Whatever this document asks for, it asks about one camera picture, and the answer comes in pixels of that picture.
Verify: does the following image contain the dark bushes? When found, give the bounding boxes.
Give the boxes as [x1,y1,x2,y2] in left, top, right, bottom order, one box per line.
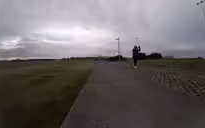
[138,52,164,61]

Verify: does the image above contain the person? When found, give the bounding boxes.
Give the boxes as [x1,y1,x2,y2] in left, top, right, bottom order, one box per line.
[131,45,142,69]

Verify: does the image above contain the grid paver patch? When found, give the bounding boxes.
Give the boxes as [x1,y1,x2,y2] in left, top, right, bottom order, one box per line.
[149,70,205,103]

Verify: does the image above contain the green grass field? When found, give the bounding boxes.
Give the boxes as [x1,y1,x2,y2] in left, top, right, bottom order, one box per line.
[0,59,96,128]

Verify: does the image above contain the grey asphalt path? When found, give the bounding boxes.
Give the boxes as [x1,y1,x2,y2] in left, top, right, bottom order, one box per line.
[59,60,205,128]

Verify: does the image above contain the grass bank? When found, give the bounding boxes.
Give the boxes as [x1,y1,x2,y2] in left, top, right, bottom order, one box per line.
[138,57,205,74]

